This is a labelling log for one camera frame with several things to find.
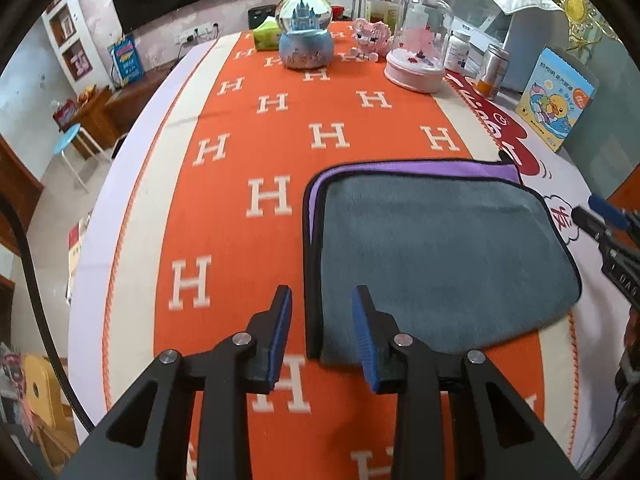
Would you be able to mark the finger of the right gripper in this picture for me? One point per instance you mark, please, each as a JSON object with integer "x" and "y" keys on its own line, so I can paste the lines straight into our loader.
{"x": 590, "y": 224}
{"x": 611, "y": 215}

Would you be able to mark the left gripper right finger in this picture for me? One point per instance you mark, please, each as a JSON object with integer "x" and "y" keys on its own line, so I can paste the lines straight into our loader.
{"x": 455, "y": 413}

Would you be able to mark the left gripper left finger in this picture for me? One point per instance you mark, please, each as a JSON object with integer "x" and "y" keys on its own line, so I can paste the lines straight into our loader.
{"x": 146, "y": 434}

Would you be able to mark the purple and grey towel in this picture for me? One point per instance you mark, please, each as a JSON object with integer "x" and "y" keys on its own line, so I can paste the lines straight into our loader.
{"x": 461, "y": 253}

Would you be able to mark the yellow plastic chair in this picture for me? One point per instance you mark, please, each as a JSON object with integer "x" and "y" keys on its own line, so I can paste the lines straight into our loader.
{"x": 49, "y": 413}

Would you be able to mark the blue duck picture book box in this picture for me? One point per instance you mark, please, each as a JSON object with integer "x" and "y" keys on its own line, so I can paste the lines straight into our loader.
{"x": 558, "y": 91}

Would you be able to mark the silver orange can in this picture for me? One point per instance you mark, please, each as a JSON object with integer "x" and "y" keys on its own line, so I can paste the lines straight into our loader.
{"x": 492, "y": 70}

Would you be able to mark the gold door ornament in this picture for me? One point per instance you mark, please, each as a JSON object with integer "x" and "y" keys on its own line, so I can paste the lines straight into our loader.
{"x": 586, "y": 25}

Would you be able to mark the small white pill bottle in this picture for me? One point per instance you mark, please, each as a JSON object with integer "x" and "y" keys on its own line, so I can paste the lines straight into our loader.
{"x": 457, "y": 52}

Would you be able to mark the orange H-pattern blanket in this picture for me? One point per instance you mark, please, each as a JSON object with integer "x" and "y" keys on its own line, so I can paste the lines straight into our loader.
{"x": 222, "y": 211}

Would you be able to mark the white covered appliance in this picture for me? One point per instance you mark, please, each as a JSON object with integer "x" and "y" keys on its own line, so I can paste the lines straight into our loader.
{"x": 523, "y": 28}

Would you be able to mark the pink glass dome music box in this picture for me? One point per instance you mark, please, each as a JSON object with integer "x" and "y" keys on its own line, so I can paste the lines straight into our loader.
{"x": 415, "y": 60}

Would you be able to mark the brown wooden door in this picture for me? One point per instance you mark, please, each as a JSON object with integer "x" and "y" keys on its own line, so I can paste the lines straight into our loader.
{"x": 18, "y": 185}

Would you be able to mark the pink bear figurine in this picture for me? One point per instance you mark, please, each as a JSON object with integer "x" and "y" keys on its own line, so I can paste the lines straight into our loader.
{"x": 372, "y": 40}

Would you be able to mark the clear glass bottle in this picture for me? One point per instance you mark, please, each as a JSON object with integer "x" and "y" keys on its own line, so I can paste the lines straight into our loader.
{"x": 385, "y": 11}

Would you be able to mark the blue round stool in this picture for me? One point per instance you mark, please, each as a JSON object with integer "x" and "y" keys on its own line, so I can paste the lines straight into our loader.
{"x": 76, "y": 141}

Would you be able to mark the wooden tv cabinet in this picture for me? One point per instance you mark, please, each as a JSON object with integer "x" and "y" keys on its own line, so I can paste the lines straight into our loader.
{"x": 109, "y": 114}

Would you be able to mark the red snack box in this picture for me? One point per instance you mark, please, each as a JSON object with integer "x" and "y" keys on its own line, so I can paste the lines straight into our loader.
{"x": 65, "y": 113}

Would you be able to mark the blue castle snow globe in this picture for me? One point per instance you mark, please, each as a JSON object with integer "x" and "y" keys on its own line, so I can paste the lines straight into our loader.
{"x": 305, "y": 40}

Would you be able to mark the green tissue box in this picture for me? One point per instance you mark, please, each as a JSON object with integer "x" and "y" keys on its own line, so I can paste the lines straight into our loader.
{"x": 267, "y": 35}

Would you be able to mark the black space heater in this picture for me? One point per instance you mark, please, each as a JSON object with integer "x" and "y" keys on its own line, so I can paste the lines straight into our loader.
{"x": 257, "y": 15}

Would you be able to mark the white wall shelf unit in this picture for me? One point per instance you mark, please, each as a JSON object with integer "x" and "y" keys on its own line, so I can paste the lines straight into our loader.
{"x": 73, "y": 46}

